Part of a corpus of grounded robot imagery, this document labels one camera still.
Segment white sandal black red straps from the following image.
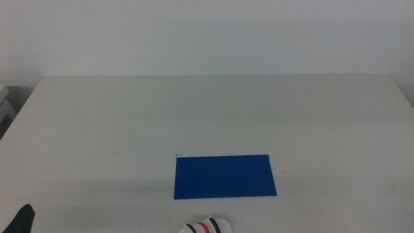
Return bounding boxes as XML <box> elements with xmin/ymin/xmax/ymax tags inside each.
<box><xmin>177</xmin><ymin>216</ymin><xmax>233</xmax><ymax>233</ymax></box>

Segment blue rectangular mat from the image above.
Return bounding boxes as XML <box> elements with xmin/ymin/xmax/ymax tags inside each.
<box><xmin>173</xmin><ymin>154</ymin><xmax>278</xmax><ymax>200</ymax></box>

